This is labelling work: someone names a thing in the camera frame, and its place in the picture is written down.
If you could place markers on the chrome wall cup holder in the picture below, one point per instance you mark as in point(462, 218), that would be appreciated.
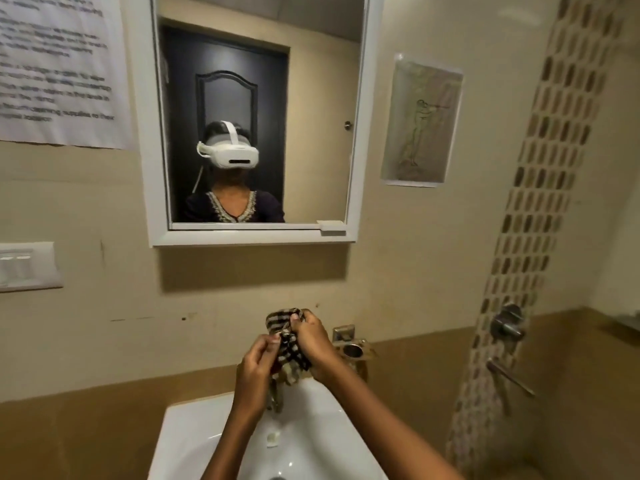
point(350, 347)

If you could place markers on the white printed paper notice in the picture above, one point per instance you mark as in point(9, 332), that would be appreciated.
point(55, 64)

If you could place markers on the chrome round shower valve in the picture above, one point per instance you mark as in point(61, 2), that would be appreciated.
point(507, 324)

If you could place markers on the person's left forearm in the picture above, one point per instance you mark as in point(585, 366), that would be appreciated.
point(227, 444)

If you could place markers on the white wall switch plate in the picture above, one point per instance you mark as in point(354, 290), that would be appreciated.
point(27, 267)

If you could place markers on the person's right fingers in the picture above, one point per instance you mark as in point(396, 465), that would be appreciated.
point(302, 324)

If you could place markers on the white framed mirror cabinet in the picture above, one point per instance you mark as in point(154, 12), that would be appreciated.
point(260, 119)

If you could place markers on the white head-worn headset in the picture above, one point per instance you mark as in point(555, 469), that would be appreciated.
point(230, 152)

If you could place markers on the chrome lever wall tap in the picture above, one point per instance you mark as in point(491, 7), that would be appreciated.
point(507, 377)

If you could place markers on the person's left hand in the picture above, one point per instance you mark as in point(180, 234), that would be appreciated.
point(252, 374)

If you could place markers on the laminated line drawing sheet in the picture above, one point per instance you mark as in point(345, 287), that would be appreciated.
point(422, 122)

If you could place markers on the person's left fingers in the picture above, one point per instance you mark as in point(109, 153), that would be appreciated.
point(267, 347)

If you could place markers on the checked black beige cloth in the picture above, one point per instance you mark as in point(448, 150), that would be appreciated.
point(289, 352)

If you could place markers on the person's right hand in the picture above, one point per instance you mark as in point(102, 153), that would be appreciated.
point(317, 352)

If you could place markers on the person's right forearm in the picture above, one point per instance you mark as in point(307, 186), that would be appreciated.
point(380, 429)

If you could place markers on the metal sink faucet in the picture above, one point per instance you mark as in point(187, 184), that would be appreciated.
point(275, 397)

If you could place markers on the white ceramic sink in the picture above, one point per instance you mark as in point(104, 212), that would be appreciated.
point(310, 444)

